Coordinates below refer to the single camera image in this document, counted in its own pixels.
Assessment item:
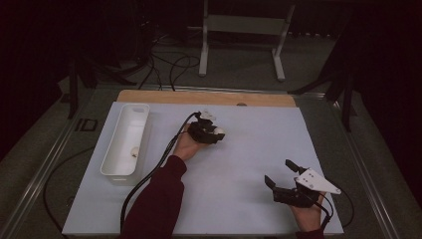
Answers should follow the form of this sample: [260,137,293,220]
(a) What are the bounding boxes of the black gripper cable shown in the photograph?
[310,188,355,231]
[119,112,202,235]

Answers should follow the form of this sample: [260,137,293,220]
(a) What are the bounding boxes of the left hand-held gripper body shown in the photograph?
[187,110,218,144]

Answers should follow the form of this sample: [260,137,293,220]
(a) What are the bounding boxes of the black floor bracket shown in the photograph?
[75,118,100,132]

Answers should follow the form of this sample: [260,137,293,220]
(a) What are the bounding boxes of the person's right hand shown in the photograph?
[291,192,327,233]

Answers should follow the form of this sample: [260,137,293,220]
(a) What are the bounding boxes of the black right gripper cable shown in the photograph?
[310,188,355,231]

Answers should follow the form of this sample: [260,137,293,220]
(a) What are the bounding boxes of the person's left hand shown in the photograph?
[172,123,213,162]

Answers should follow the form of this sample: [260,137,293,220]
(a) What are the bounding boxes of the white table mat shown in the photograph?
[62,101,344,237]

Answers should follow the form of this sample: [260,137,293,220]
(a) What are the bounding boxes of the black tripod legs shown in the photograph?
[288,63,358,133]
[68,54,137,120]

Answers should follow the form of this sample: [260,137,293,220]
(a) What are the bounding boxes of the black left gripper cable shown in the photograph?
[119,112,202,235]

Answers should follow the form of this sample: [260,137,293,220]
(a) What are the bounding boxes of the black floor cables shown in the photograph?
[137,31,202,93]

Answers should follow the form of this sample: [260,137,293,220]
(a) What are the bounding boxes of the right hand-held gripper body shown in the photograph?
[273,167,342,209]

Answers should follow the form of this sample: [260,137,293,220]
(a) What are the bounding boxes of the black floor cable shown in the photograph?
[42,146,97,233]

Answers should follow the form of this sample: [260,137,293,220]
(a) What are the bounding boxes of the white plastic bin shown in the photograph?
[100,103,152,187]

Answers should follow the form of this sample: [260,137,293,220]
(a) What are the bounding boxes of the grey metal stand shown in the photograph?
[198,0,297,83]

